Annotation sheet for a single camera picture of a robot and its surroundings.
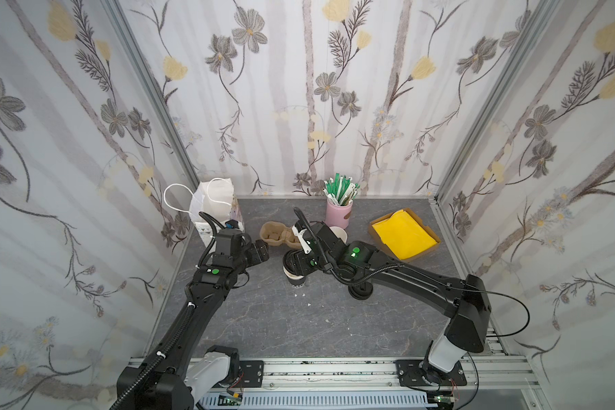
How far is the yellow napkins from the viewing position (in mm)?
999

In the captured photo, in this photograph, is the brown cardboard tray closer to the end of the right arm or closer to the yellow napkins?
the yellow napkins

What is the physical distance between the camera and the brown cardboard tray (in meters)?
1.00
